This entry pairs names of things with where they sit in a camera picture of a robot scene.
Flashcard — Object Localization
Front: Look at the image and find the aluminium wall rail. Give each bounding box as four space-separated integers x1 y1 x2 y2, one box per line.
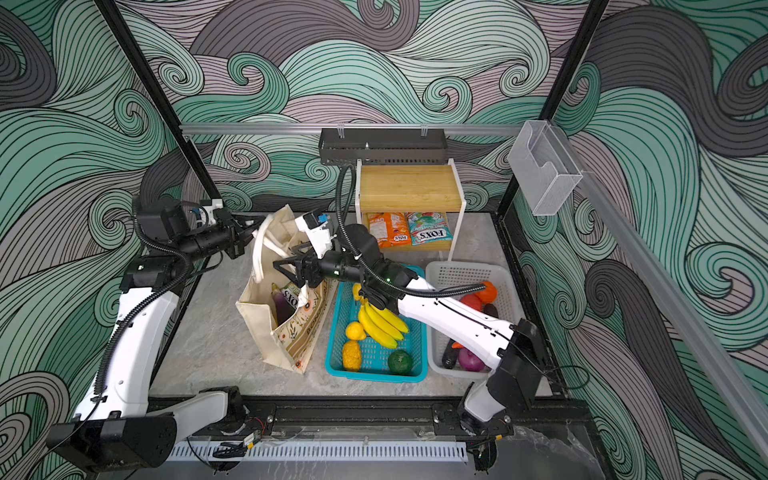
546 123 767 460
179 122 522 137

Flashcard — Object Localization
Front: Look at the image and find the purple eggplant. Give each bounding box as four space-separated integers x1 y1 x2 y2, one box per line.
271 283 295 325

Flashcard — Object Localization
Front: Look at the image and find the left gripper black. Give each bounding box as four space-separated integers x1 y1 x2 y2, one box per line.
177 210 265 266

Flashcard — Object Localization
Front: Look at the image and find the yellow lemon on bananas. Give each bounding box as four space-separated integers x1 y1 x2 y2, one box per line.
345 321 367 341

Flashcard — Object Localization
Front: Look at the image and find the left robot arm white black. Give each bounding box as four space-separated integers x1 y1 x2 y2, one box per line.
46 197 264 474

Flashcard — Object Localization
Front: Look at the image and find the small dark eggplant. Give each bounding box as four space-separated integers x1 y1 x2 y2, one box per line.
441 340 463 370

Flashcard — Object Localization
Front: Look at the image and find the aluminium wall rail back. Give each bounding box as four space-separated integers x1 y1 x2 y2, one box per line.
179 122 522 137

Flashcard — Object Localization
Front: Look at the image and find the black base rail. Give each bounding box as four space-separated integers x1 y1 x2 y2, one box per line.
192 396 592 438

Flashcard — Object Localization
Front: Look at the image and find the yellow textured pineapple fruit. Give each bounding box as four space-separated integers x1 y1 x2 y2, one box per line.
342 340 362 372

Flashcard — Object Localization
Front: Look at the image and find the white wooden two-tier shelf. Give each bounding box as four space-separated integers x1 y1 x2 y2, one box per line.
354 159 467 260

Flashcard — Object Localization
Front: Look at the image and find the yellow green Fox's candy bag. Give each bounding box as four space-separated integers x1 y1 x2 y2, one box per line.
281 284 300 310

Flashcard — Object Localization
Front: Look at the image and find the white slotted cable duct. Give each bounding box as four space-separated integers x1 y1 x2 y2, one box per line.
167 440 469 464

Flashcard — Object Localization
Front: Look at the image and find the green avocado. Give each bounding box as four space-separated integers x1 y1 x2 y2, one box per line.
387 350 413 376

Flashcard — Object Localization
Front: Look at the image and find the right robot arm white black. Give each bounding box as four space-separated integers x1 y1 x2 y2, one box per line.
273 212 545 424

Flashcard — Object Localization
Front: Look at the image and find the aluminium wall rail right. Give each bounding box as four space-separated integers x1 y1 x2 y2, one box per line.
546 123 767 460

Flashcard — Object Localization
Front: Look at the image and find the purple red onion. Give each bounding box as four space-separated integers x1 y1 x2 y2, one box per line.
458 348 486 372

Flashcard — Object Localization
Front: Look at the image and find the teal Fox's candy bag lower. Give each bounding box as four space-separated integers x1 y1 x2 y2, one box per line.
405 212 453 246

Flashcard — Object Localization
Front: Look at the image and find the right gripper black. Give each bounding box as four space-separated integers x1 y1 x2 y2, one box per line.
277 234 376 286

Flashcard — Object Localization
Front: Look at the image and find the white plastic basket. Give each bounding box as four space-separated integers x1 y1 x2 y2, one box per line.
425 261 527 382

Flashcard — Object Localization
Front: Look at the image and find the orange fruit in white basket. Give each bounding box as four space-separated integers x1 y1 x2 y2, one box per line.
475 281 498 305

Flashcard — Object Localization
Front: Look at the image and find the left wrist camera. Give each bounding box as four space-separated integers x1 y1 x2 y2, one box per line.
186 199 224 228

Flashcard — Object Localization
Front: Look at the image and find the yellow banana bunch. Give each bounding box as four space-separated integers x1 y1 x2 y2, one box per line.
352 283 410 350

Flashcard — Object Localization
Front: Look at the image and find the cream canvas grocery bag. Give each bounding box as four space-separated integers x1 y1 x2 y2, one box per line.
236 205 338 374

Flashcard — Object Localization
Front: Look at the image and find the orange snack bag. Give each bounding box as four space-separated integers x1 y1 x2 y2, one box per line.
369 212 412 248

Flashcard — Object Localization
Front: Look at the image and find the red tomato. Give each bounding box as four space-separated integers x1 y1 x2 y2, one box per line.
460 294 484 312

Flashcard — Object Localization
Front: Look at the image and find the clear acrylic wall holder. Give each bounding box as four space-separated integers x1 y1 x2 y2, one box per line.
507 120 583 217

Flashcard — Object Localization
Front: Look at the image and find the teal plastic basket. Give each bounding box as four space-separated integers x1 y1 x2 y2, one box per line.
325 283 428 384

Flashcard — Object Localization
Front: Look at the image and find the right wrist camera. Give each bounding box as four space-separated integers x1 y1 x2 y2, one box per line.
295 211 333 259

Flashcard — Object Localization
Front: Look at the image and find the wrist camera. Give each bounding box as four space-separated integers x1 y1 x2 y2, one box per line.
186 199 224 228
295 211 333 259

